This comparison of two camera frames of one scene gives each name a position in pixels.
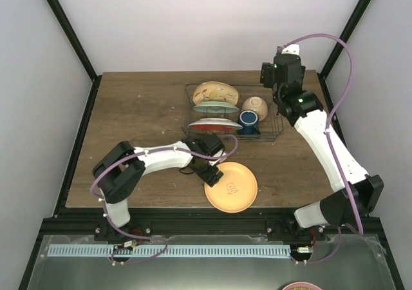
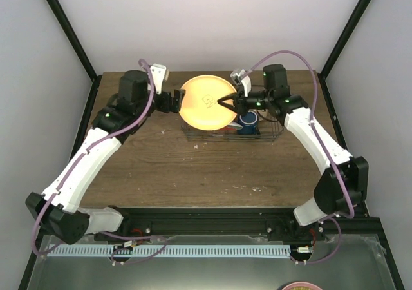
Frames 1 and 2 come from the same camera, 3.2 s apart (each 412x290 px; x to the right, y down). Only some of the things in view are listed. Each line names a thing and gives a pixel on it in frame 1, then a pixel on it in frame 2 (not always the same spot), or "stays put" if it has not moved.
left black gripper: [210, 178] → [165, 107]
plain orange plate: [235, 191] → [200, 107]
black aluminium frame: [348, 218] stays put
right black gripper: [266, 75] → [239, 103]
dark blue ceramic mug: [248, 120] stays put
